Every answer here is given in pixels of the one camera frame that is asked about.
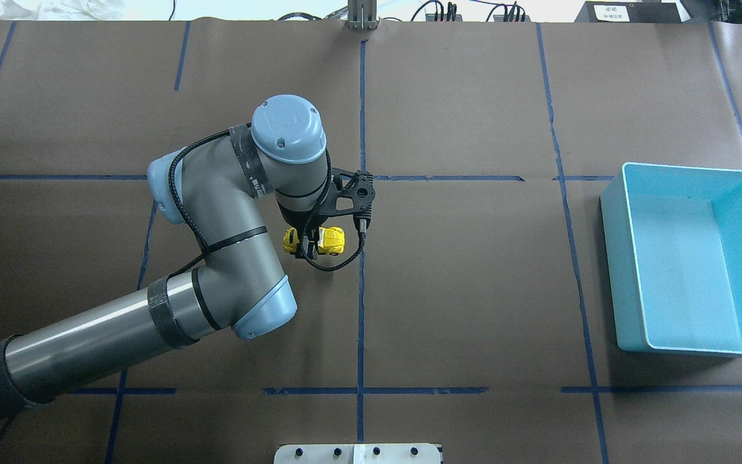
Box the aluminium frame post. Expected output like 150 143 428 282
347 0 379 30

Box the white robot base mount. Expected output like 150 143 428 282
273 443 444 463

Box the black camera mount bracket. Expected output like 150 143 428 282
314 168 375 226

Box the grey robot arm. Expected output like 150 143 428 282
0 95 330 421

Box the crumpled white cloth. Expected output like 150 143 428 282
0 1 127 21

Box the yellow beetle toy car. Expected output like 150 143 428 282
283 227 347 256

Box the light blue plastic bin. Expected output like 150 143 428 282
600 162 742 358

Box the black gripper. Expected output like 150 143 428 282
274 193 325 260

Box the black box with label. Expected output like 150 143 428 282
574 1 682 24

